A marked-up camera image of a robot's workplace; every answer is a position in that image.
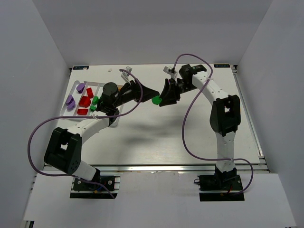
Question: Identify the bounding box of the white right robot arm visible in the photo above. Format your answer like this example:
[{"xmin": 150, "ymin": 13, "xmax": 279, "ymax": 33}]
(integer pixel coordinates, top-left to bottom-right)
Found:
[{"xmin": 153, "ymin": 64, "xmax": 241, "ymax": 174}]

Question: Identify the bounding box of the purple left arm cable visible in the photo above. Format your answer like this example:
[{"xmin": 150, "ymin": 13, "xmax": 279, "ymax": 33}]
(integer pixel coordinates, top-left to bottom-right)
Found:
[{"xmin": 28, "ymin": 68, "xmax": 143, "ymax": 199}]

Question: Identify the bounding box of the purple curved lego brick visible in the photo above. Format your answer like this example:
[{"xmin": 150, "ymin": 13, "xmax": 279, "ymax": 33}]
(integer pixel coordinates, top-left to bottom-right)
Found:
[{"xmin": 66, "ymin": 101, "xmax": 76, "ymax": 111}]

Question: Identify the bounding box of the red curved lego brick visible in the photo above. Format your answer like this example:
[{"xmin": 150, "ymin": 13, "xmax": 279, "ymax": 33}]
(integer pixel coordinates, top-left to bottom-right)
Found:
[{"xmin": 86, "ymin": 87, "xmax": 94, "ymax": 99}]

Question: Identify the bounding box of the red arched lego brick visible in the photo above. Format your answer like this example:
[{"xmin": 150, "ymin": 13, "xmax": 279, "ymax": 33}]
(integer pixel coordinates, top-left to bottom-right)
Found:
[{"xmin": 79, "ymin": 96, "xmax": 91, "ymax": 108}]

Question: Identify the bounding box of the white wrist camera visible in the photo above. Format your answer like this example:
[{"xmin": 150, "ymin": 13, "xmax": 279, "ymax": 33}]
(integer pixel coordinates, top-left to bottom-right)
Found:
[
  {"xmin": 121, "ymin": 66, "xmax": 132, "ymax": 84},
  {"xmin": 163, "ymin": 66, "xmax": 178, "ymax": 81}
]

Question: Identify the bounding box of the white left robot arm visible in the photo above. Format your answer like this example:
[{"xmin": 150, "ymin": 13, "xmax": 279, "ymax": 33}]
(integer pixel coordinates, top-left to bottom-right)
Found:
[{"xmin": 44, "ymin": 81, "xmax": 159, "ymax": 182}]

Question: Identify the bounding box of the purple rounded lego brick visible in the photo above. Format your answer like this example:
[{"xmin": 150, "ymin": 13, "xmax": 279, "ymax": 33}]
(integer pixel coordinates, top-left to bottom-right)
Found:
[{"xmin": 76, "ymin": 83, "xmax": 85, "ymax": 94}]

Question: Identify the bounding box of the green hollow lego brick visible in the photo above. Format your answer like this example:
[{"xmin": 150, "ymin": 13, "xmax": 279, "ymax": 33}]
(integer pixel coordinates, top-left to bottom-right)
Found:
[{"xmin": 152, "ymin": 95, "xmax": 162, "ymax": 105}]

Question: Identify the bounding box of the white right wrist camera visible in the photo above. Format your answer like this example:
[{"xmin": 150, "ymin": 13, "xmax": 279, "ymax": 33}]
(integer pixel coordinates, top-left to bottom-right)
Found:
[{"xmin": 163, "ymin": 66, "xmax": 178, "ymax": 81}]

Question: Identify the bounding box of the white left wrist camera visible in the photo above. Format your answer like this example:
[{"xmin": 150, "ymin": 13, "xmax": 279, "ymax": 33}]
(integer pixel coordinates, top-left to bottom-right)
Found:
[{"xmin": 121, "ymin": 66, "xmax": 132, "ymax": 84}]

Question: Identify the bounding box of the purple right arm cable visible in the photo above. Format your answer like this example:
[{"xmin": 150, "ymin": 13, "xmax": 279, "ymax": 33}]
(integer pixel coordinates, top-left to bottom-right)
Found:
[{"xmin": 172, "ymin": 54, "xmax": 254, "ymax": 196}]

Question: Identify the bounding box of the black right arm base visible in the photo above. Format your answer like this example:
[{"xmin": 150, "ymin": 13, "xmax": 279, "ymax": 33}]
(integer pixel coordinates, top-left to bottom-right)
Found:
[{"xmin": 193, "ymin": 175, "xmax": 245, "ymax": 202}]

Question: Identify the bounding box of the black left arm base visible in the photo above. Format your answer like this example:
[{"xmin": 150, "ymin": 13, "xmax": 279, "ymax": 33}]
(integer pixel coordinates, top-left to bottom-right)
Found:
[{"xmin": 70, "ymin": 174, "xmax": 121, "ymax": 200}]

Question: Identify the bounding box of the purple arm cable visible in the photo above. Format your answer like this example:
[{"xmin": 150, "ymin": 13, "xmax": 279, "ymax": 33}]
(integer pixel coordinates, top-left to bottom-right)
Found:
[
  {"xmin": 172, "ymin": 54, "xmax": 254, "ymax": 196},
  {"xmin": 28, "ymin": 68, "xmax": 143, "ymax": 199}
]

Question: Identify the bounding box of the small green lego brick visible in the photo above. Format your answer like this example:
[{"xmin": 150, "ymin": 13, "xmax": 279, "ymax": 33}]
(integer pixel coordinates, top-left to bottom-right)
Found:
[{"xmin": 90, "ymin": 105, "xmax": 96, "ymax": 112}]

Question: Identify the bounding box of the white divided sorting tray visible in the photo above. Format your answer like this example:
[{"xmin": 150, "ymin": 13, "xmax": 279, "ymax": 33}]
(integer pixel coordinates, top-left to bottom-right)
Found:
[{"xmin": 61, "ymin": 80, "xmax": 129, "ymax": 127}]

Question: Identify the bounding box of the green long lego brick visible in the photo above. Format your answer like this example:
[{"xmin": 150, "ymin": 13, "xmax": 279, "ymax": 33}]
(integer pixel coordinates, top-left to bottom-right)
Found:
[{"xmin": 92, "ymin": 96, "xmax": 99, "ymax": 105}]

